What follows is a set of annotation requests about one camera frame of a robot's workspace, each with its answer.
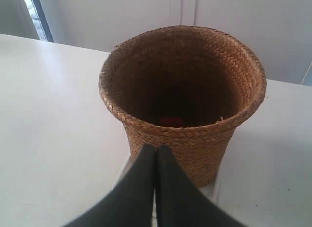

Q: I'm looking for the woven straw basket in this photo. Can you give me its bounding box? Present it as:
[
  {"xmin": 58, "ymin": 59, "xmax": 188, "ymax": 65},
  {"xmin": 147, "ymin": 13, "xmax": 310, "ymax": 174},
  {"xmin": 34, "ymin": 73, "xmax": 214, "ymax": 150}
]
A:
[{"xmin": 98, "ymin": 25, "xmax": 267, "ymax": 187}]

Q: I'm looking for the red cylinder bottom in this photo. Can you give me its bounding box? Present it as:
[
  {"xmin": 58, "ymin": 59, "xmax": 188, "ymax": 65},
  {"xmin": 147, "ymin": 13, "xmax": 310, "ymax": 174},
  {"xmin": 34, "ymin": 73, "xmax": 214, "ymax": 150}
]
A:
[{"xmin": 159, "ymin": 117, "xmax": 184, "ymax": 127}]

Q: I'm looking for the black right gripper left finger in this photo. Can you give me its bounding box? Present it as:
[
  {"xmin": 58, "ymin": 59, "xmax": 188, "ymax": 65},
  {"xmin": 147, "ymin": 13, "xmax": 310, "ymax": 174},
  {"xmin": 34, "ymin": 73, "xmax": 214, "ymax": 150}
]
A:
[{"xmin": 67, "ymin": 144, "xmax": 156, "ymax": 227}]

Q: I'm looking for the white plastic tray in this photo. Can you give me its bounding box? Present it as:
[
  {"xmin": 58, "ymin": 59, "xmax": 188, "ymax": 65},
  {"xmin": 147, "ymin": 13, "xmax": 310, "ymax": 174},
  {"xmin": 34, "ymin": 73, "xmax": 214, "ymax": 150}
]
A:
[{"xmin": 113, "ymin": 155, "xmax": 233, "ymax": 219}]

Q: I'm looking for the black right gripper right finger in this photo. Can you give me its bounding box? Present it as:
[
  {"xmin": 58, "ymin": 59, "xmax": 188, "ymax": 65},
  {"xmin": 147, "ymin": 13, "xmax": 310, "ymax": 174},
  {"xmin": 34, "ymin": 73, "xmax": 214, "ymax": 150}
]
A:
[{"xmin": 156, "ymin": 145, "xmax": 244, "ymax": 227}]

